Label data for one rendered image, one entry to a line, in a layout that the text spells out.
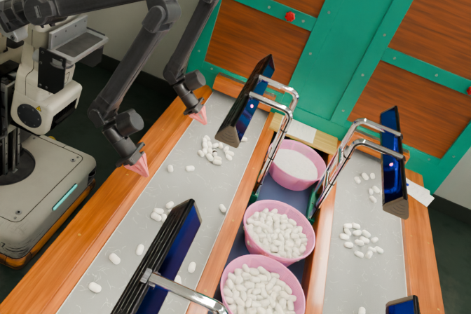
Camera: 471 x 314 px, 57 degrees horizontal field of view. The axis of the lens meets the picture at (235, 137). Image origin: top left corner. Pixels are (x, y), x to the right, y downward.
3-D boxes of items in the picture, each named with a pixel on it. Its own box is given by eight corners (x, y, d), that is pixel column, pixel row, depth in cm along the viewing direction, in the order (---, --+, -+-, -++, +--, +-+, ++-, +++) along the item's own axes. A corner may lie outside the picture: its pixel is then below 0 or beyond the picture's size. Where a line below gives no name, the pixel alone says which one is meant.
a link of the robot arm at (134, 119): (104, 104, 138) (87, 112, 130) (130, 90, 133) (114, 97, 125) (123, 137, 140) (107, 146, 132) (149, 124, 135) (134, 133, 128)
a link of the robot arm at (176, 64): (216, -25, 157) (206, -22, 147) (229, -16, 157) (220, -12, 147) (169, 69, 179) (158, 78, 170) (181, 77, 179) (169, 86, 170)
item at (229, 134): (213, 139, 136) (219, 120, 131) (256, 64, 187) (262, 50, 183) (237, 149, 135) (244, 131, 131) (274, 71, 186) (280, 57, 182)
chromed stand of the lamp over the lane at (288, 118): (210, 185, 173) (244, 92, 148) (223, 158, 190) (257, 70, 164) (254, 204, 172) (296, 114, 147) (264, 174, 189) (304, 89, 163)
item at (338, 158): (303, 225, 171) (355, 138, 146) (309, 194, 188) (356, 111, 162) (348, 244, 170) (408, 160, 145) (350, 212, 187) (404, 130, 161)
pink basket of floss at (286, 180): (280, 200, 179) (289, 183, 173) (251, 157, 196) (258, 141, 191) (328, 192, 193) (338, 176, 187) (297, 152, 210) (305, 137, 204)
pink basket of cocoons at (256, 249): (240, 272, 144) (248, 254, 139) (233, 212, 165) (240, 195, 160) (312, 280, 151) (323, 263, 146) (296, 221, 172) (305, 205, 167)
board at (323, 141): (268, 128, 202) (269, 126, 201) (274, 113, 214) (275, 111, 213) (334, 156, 200) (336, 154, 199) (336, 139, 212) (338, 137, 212)
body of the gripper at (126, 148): (146, 145, 141) (133, 127, 138) (132, 163, 132) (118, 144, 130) (132, 151, 144) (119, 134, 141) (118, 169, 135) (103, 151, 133)
